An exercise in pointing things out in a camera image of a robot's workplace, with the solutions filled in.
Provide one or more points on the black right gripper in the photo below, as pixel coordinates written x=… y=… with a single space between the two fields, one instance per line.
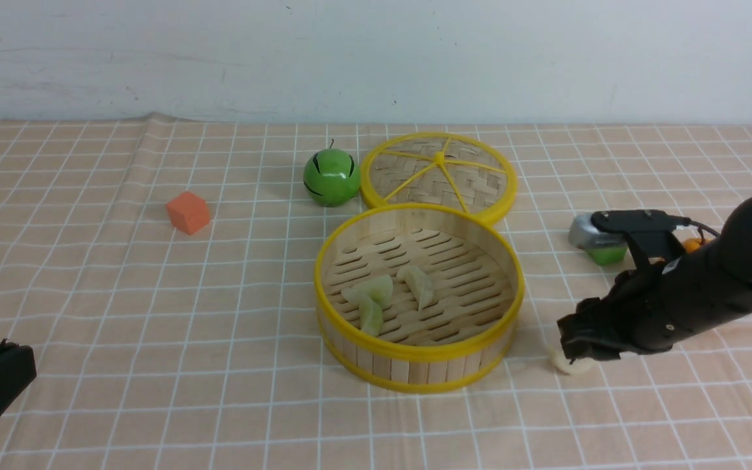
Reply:
x=627 y=320

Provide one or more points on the white dumpling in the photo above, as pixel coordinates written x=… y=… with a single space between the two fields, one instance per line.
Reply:
x=569 y=367
x=419 y=283

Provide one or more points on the pale green dumpling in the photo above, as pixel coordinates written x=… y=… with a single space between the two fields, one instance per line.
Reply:
x=378 y=289

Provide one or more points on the translucent green-white dumpling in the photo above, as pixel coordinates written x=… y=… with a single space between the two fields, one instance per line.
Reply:
x=371 y=314

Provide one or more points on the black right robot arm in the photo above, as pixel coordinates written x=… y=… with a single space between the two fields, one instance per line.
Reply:
x=671 y=294

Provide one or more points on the bamboo steamer tray yellow rim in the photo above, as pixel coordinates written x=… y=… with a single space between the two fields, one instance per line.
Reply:
x=460 y=337

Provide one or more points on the bamboo steamer lid yellow rim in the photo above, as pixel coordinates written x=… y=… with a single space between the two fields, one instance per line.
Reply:
x=442 y=169

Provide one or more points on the green foam cube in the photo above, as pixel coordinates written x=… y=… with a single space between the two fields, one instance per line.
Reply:
x=608 y=255

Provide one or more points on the orange yellow toy pear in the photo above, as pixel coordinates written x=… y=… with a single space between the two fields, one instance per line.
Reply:
x=691 y=245

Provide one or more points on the beige checked tablecloth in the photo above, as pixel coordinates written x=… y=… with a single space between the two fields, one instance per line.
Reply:
x=159 y=350

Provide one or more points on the orange foam cube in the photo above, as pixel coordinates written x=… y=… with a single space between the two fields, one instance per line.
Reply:
x=188 y=213

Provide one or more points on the green toy apple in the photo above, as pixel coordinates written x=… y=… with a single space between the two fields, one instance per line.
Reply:
x=331 y=176

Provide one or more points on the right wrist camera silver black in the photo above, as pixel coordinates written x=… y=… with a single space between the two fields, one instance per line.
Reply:
x=648 y=234

